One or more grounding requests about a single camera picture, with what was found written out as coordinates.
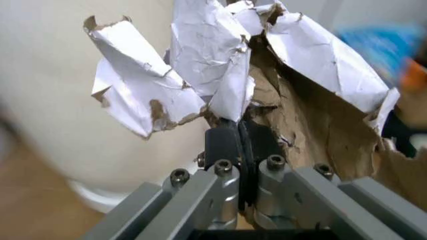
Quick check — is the blue plastic wrapper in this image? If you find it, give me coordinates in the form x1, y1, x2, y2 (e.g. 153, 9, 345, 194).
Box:
336, 22, 427, 81

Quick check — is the orange small object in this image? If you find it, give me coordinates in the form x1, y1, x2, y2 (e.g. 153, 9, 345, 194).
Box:
398, 58, 427, 90

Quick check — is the white round trash bin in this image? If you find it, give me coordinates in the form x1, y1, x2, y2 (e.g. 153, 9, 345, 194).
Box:
0, 0, 215, 214

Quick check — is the dark blue object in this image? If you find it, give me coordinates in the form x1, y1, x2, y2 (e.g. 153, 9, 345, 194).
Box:
381, 109, 420, 159

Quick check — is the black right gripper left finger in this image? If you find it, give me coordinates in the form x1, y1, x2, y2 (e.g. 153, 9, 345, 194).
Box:
112, 119, 243, 240

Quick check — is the torn white brown cardboard piece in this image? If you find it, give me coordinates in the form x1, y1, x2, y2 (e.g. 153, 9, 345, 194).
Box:
81, 0, 427, 230

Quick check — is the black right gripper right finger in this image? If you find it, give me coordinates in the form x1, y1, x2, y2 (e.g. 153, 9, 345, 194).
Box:
239, 121, 427, 240

